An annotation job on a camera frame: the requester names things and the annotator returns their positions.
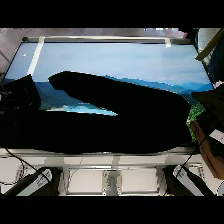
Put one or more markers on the black trousers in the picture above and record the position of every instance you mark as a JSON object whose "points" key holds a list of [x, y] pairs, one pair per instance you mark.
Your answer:
{"points": [[140, 123]]}

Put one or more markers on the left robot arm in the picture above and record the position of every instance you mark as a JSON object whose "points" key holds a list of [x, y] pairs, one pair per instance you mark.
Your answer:
{"points": [[35, 181]]}

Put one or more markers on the brown garment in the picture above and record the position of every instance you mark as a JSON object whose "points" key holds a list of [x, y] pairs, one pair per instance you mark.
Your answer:
{"points": [[204, 150]]}

